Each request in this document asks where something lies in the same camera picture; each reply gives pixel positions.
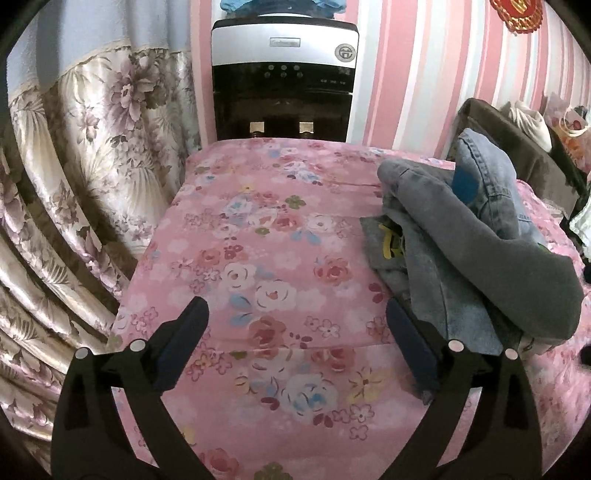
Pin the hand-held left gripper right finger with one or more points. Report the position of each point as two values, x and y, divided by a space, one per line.
415 350

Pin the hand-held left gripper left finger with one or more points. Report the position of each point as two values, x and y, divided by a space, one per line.
171 355

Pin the printed denim jacket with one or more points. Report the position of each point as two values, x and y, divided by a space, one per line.
461 258

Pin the brown chair with clothes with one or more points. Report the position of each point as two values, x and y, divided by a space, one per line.
549 170

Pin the pink floral bed sheet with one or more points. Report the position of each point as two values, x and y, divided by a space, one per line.
277 230

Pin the floral curtain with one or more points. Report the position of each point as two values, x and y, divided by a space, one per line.
92 152

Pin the white knotted cloth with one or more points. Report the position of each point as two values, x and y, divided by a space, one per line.
531 122

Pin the pink floral bag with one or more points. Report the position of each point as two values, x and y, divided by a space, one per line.
572 127

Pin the silver black water dispenser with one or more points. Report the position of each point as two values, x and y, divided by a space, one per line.
281 83

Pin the blue cloth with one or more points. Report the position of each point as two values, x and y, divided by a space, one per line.
277 7

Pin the red gold wall ornament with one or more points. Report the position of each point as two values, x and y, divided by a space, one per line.
517 14

